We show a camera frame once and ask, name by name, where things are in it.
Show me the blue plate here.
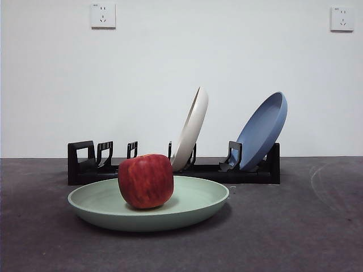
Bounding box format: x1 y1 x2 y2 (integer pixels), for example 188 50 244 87
232 91 289 172

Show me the cream plate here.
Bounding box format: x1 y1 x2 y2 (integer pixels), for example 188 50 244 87
169 86 209 172

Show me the white wall socket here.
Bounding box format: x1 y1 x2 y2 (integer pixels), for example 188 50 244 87
330 6 355 32
90 2 117 29

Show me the red apple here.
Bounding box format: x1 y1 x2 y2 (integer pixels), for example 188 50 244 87
117 154 175 210

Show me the black plate rack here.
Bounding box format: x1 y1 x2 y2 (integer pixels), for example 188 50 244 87
67 140 281 185

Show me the green plate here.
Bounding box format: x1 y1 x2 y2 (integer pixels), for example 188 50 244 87
67 175 230 232

